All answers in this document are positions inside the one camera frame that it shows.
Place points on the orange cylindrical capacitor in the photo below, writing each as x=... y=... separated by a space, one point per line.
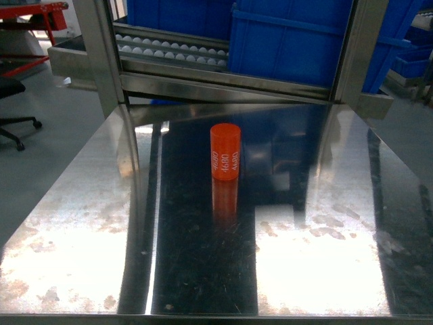
x=225 y=141

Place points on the stainless steel roller rack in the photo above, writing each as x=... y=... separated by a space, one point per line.
x=92 y=60

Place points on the blue plastic bin rear left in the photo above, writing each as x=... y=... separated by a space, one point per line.
x=210 y=19

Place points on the large blue plastic bin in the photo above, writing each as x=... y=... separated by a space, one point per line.
x=301 y=41

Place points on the blue bin far right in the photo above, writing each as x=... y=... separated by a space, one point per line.
x=412 y=64

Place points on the red metal frame table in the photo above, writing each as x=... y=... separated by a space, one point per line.
x=47 y=16

